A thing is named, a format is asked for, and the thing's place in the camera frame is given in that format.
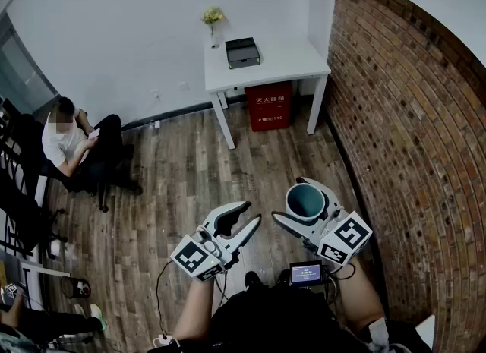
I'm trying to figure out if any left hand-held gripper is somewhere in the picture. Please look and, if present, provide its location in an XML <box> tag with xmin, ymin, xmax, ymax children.
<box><xmin>169</xmin><ymin>200</ymin><xmax>262</xmax><ymax>282</ymax></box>

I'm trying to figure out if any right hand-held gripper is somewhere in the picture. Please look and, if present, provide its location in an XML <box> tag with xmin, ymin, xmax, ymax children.
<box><xmin>271</xmin><ymin>176</ymin><xmax>374</xmax><ymax>267</ymax></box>

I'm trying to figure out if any white cup with teal inside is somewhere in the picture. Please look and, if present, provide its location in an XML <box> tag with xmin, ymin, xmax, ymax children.
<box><xmin>285</xmin><ymin>183</ymin><xmax>328</xmax><ymax>223</ymax></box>

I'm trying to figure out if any black tray box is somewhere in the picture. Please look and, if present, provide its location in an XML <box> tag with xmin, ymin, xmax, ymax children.
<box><xmin>225</xmin><ymin>36</ymin><xmax>261</xmax><ymax>71</ymax></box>

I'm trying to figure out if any person's right forearm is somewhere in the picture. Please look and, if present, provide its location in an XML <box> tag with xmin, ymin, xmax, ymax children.
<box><xmin>336</xmin><ymin>263</ymin><xmax>387</xmax><ymax>336</ymax></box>

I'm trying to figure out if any person's left forearm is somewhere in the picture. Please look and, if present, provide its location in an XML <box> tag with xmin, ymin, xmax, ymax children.
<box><xmin>172</xmin><ymin>279</ymin><xmax>217</xmax><ymax>341</ymax></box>

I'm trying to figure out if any small black screen device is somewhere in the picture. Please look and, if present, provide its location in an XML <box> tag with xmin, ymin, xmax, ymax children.
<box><xmin>289</xmin><ymin>260</ymin><xmax>331</xmax><ymax>288</ymax></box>

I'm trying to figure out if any person's black clothing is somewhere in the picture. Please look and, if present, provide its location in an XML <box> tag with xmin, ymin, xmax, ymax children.
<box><xmin>147</xmin><ymin>282</ymin><xmax>434</xmax><ymax>353</ymax></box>

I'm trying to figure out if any red metal box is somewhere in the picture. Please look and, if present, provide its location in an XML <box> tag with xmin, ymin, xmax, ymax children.
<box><xmin>245</xmin><ymin>80</ymin><xmax>293</xmax><ymax>133</ymax></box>

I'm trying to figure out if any white table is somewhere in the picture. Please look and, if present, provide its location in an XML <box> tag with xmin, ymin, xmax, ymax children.
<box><xmin>204</xmin><ymin>36</ymin><xmax>332</xmax><ymax>150</ymax></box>

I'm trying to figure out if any yellow flower bouquet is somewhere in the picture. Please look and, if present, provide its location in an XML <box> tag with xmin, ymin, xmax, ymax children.
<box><xmin>201</xmin><ymin>5</ymin><xmax>226</xmax><ymax>26</ymax></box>

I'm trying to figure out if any glass door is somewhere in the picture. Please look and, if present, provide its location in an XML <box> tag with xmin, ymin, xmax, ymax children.
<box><xmin>0</xmin><ymin>13</ymin><xmax>62</xmax><ymax>113</ymax></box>

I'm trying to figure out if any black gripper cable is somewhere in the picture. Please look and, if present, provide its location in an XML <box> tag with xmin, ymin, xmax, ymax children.
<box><xmin>156</xmin><ymin>260</ymin><xmax>229</xmax><ymax>341</ymax></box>
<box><xmin>324</xmin><ymin>263</ymin><xmax>358</xmax><ymax>307</ymax></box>

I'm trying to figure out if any white arm strap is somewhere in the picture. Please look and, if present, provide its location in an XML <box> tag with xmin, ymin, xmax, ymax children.
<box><xmin>366</xmin><ymin>317</ymin><xmax>392</xmax><ymax>353</ymax></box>

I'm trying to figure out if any black wire waste bin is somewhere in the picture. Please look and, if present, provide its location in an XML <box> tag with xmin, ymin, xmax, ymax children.
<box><xmin>60</xmin><ymin>275</ymin><xmax>92</xmax><ymax>300</ymax></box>

